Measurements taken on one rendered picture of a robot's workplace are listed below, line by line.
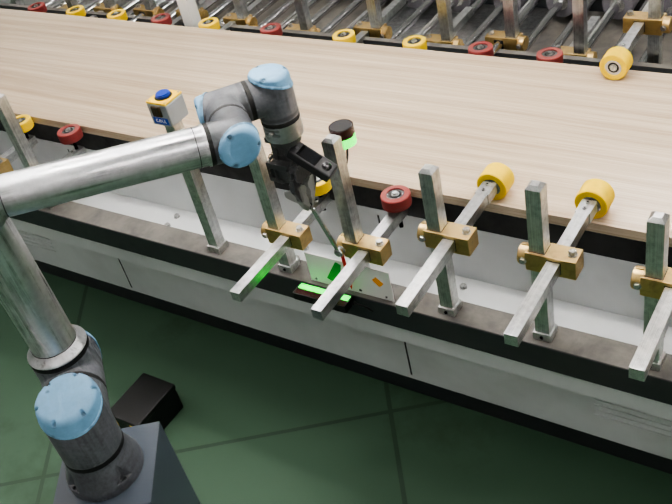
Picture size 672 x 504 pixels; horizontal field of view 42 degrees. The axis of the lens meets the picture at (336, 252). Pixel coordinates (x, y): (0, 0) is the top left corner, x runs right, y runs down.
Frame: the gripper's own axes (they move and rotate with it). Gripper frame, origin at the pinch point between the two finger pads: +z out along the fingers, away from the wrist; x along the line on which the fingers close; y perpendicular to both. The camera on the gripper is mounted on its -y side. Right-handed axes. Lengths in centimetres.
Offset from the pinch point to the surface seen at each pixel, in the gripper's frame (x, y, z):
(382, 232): -12.9, -10.1, 15.9
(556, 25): -154, -3, 31
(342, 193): -5.9, -5.7, -0.8
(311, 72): -76, 51, 13
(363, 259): -2.4, -10.4, 16.2
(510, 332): 18, -58, 5
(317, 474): 12, 15, 102
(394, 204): -19.7, -10.7, 11.8
